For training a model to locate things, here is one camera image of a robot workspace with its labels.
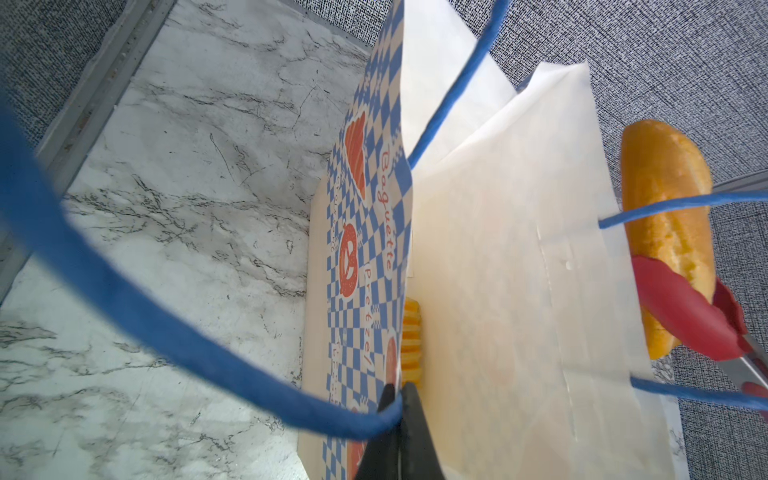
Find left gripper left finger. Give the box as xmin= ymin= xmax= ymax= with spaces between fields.
xmin=355 ymin=384 xmax=401 ymax=480

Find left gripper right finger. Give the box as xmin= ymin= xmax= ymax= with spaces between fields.
xmin=400 ymin=382 xmax=446 ymax=480

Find ridged yellow bread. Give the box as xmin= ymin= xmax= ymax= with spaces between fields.
xmin=400 ymin=298 xmax=423 ymax=386

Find blue checkered paper bag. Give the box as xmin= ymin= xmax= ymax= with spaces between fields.
xmin=0 ymin=0 xmax=768 ymax=480

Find red kitchen tongs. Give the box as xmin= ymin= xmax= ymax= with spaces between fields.
xmin=631 ymin=256 xmax=767 ymax=417

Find long brown baguette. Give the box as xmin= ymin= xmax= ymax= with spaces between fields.
xmin=620 ymin=119 xmax=716 ymax=361

